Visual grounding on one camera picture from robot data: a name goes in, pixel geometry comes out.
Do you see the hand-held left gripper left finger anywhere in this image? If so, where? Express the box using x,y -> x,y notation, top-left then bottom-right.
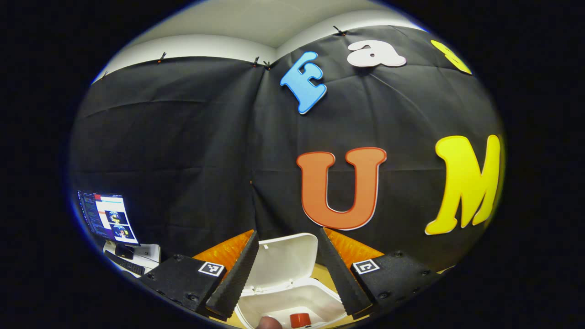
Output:
139,230 -> 260,320

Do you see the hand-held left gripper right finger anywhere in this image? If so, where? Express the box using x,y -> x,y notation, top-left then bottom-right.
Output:
318,227 -> 441,319

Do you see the white desktop garbage bin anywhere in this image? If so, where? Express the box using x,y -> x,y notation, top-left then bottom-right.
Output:
235,233 -> 348,329

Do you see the white side table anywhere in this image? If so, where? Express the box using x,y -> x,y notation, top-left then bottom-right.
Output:
103,241 -> 161,278

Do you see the black keyboard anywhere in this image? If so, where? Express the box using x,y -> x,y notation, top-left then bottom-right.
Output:
104,250 -> 146,276

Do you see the computer monitor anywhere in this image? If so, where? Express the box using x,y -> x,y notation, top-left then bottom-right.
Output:
77,191 -> 140,246

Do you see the black backdrop cloth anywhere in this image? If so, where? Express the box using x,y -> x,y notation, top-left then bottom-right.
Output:
69,25 -> 505,270

